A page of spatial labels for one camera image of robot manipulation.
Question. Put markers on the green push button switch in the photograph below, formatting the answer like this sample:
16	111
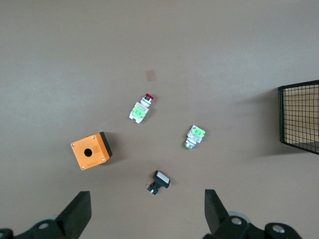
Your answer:
195	135

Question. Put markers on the white rectangular push button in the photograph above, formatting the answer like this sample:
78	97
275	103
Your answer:
160	180

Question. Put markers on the brown tape patch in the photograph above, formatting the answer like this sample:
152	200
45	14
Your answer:
150	76

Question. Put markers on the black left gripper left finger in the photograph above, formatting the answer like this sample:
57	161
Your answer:
74	216

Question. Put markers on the light wooden board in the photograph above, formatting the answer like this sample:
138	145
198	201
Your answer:
299	117

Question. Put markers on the red push button switch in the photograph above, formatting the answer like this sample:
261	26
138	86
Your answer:
139	112

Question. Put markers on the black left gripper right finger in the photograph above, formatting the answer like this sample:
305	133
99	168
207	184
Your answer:
215	214

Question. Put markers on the orange button enclosure box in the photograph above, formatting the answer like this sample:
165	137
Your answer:
81	155

